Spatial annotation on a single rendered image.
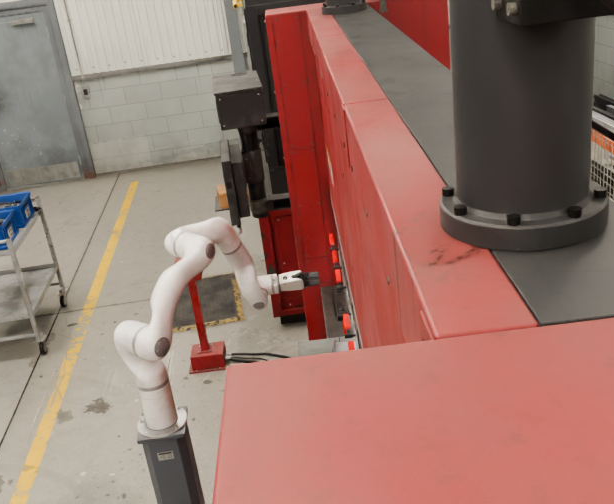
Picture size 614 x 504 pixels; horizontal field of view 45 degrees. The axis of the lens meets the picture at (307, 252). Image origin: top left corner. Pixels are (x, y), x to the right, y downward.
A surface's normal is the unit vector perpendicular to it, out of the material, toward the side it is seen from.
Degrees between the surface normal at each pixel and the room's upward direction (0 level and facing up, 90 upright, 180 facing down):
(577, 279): 0
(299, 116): 90
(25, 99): 90
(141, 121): 90
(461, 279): 0
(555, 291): 0
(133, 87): 90
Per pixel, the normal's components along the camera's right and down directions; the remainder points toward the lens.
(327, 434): -0.12, -0.91
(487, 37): -0.63, 0.38
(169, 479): 0.10, 0.39
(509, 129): -0.40, 0.41
